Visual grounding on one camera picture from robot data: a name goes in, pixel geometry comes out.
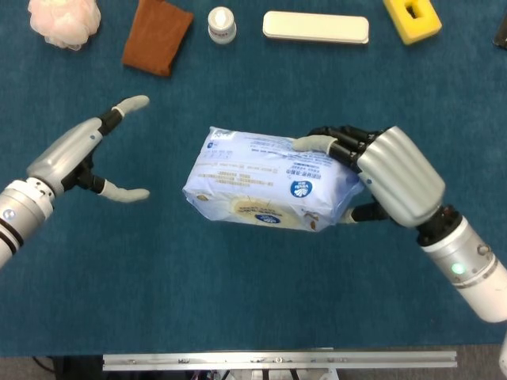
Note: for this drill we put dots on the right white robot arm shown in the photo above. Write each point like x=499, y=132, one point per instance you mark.
x=463, y=257

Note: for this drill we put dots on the small white cream jar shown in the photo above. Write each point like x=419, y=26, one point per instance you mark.
x=222, y=25

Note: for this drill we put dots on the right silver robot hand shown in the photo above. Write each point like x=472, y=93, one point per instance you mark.
x=390, y=178

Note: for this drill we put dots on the yellow sponge with hole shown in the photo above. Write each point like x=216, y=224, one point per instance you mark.
x=412, y=20

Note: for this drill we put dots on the blue table cloth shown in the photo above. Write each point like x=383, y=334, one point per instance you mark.
x=253, y=277

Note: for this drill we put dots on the aluminium frame rail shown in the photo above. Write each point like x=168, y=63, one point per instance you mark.
x=279, y=360

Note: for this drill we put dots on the long white rectangular case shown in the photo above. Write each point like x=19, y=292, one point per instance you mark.
x=315, y=27

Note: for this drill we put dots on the folded brown towel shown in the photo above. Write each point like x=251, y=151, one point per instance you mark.
x=156, y=37

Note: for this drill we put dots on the dark flat stand base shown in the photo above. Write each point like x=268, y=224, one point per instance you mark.
x=501, y=37

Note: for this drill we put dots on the white mesh bath pouf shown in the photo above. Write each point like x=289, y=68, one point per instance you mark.
x=65, y=17

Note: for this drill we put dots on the white blue wet wipes pack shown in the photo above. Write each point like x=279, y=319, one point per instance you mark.
x=261, y=186

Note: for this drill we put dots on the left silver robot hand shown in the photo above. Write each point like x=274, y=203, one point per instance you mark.
x=79, y=148

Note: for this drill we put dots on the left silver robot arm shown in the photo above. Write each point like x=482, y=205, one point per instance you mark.
x=20, y=221

